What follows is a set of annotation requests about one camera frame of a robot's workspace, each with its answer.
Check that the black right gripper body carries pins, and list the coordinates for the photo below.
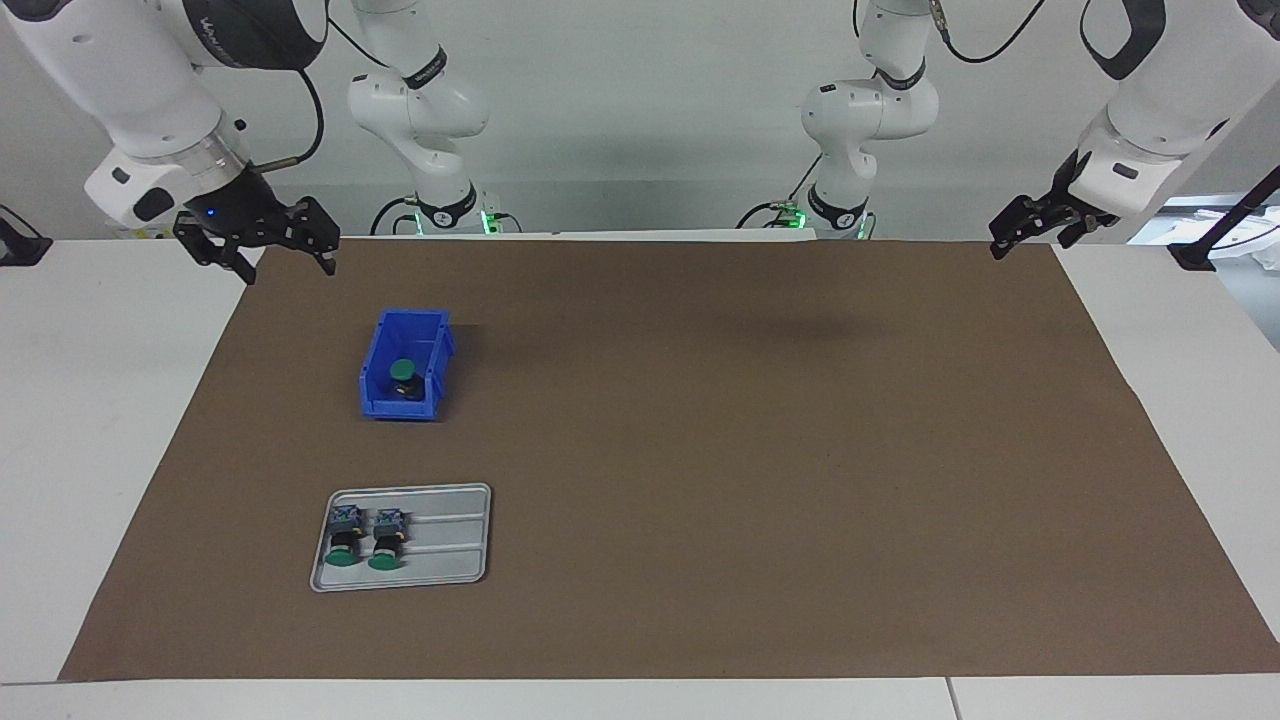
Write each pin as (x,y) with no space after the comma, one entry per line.
(240,210)

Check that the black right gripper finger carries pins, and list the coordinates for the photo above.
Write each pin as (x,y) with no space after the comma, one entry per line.
(315,228)
(210,245)

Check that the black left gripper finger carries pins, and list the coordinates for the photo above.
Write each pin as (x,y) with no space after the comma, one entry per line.
(1078,232)
(1015,220)

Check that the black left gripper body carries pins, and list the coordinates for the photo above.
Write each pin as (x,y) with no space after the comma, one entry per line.
(1060,207)

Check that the green push button switch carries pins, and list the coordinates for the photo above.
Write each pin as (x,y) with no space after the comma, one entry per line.
(404,373)
(386,545)
(344,540)

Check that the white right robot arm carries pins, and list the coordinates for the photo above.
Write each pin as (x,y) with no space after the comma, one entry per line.
(150,90)

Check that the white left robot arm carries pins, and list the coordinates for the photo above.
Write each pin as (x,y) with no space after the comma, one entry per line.
(1150,120)

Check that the white and yellow box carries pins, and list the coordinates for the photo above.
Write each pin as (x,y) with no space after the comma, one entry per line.
(125,232)

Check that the black stand with clamp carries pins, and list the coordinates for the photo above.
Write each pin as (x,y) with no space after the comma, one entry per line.
(1190,255)

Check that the green lit base connector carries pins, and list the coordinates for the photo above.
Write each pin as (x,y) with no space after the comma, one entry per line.
(790,215)
(490,222)

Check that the white cluttered side surface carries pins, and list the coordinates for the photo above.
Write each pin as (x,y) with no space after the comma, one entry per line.
(1255,245)

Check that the blue plastic storage bin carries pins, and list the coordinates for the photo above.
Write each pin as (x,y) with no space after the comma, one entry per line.
(385,405)

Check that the silver metal tray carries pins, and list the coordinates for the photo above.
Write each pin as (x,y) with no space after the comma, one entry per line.
(450,560)

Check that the brown paper table mat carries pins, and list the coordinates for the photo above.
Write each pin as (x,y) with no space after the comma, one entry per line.
(800,550)

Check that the black table clamp bracket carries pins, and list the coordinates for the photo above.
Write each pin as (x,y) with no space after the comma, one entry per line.
(20,250)

